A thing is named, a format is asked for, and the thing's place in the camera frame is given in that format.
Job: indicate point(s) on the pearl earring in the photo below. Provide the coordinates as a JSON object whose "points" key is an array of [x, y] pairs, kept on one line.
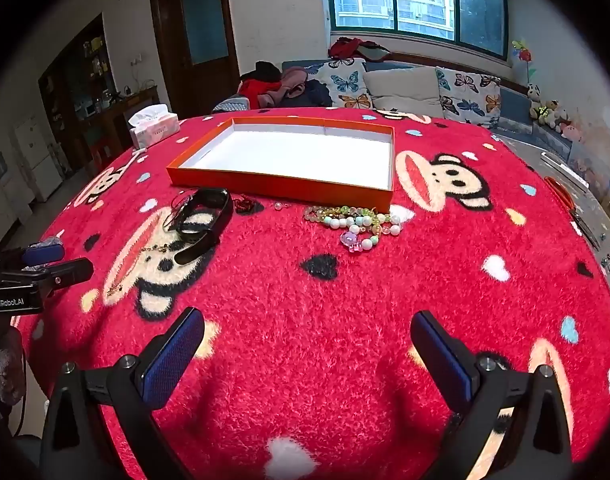
{"points": [[277, 205]]}

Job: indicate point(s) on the dark blue garment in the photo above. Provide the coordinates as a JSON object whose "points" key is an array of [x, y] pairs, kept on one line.
{"points": [[317, 95]]}

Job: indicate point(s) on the butterfly print pillow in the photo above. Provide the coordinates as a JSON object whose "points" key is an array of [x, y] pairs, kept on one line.
{"points": [[467, 95], [347, 82]]}

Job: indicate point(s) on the black smart watch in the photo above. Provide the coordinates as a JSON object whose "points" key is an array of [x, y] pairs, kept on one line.
{"points": [[210, 197]]}

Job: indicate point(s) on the black garment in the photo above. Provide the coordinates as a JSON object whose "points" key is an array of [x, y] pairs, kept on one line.
{"points": [[267, 71]]}

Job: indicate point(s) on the orange shallow tray box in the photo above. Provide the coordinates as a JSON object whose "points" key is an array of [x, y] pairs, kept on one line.
{"points": [[285, 155]]}

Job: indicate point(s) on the red garment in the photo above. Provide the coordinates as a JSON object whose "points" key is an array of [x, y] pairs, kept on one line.
{"points": [[260, 92]]}

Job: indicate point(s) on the blue sofa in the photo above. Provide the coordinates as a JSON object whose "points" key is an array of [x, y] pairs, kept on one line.
{"points": [[295, 66]]}

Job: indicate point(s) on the dark shelf cabinet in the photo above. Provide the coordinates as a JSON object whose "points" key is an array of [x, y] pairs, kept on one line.
{"points": [[77, 75]]}

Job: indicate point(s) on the heap of small plush toys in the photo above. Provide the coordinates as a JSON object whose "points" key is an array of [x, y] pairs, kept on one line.
{"points": [[560, 120]]}

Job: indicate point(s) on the white cabinet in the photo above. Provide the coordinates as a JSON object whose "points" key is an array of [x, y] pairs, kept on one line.
{"points": [[35, 155]]}

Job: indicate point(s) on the clear plastic storage box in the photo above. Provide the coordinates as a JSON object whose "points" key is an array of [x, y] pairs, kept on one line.
{"points": [[595, 170]]}

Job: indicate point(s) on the pink garment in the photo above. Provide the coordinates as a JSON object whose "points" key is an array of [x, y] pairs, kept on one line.
{"points": [[292, 80]]}

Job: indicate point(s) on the white long box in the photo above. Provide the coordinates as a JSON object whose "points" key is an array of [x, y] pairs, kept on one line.
{"points": [[560, 166]]}

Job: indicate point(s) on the pink white tissue box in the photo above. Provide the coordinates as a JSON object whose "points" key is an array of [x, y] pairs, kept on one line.
{"points": [[155, 130]]}

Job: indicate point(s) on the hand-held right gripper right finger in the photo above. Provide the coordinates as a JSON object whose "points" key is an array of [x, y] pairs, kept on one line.
{"points": [[442, 355]]}

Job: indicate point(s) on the black white panda plush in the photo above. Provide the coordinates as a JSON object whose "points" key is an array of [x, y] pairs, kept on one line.
{"points": [[534, 94]]}

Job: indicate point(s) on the dark wooden door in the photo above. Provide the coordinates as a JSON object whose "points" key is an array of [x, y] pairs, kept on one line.
{"points": [[200, 35]]}

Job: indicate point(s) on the red and dark cloth bundle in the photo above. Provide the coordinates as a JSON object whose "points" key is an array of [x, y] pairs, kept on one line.
{"points": [[355, 49]]}

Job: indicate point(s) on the red monkey printed blanket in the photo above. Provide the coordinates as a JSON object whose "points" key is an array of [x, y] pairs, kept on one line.
{"points": [[305, 340]]}

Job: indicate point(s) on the beige cushion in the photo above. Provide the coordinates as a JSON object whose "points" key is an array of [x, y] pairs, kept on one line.
{"points": [[402, 90]]}

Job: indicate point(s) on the wooden side table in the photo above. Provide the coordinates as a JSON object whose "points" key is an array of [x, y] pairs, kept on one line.
{"points": [[120, 110]]}

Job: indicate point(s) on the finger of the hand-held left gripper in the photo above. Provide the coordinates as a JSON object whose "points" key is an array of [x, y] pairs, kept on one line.
{"points": [[67, 272], [42, 255]]}

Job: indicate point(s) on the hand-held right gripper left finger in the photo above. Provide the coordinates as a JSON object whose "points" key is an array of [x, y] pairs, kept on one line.
{"points": [[170, 360]]}

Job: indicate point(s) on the green framed window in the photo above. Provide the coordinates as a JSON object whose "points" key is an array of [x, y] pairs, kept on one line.
{"points": [[420, 0]]}

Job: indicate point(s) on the colourful pinwheel flower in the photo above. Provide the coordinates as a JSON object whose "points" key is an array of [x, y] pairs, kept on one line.
{"points": [[522, 55]]}

